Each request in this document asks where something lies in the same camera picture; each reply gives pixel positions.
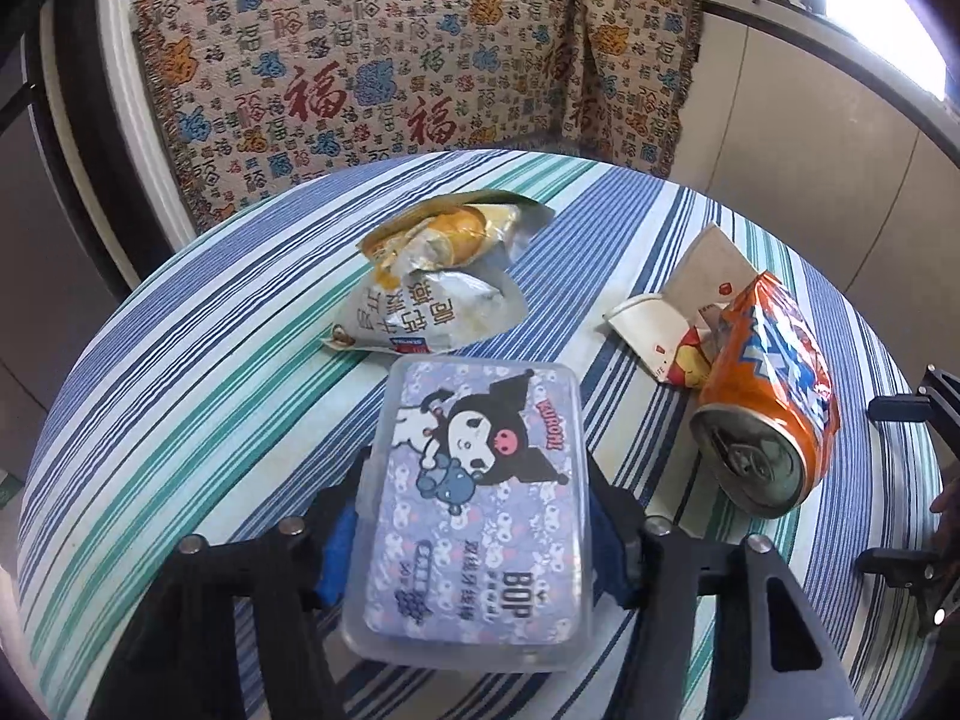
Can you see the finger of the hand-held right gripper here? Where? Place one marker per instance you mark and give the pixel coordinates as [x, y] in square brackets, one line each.
[911, 409]
[900, 566]

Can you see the small printed blanket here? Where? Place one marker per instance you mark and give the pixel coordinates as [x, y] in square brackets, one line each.
[637, 67]

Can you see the crushed white paper cup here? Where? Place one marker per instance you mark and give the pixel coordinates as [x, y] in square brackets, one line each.
[675, 315]

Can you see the grey refrigerator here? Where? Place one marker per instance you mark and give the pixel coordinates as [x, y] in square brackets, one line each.
[37, 187]

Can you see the cartoon print plastic box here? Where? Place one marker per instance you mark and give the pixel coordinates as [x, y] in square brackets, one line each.
[472, 502]

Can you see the crushed orange can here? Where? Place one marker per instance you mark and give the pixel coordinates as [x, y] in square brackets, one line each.
[772, 390]

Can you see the patterned fabric covered chair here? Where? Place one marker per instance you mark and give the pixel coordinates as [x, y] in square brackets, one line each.
[337, 90]

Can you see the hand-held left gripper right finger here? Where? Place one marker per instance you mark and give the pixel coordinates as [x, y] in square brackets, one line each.
[616, 570]

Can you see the beige kitchen cabinet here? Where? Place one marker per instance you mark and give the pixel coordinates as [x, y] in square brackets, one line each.
[810, 135]

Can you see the crumpled foil snack bag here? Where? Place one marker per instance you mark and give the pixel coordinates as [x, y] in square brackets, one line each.
[427, 292]

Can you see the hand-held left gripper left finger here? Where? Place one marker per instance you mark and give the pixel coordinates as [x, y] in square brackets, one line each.
[337, 562]

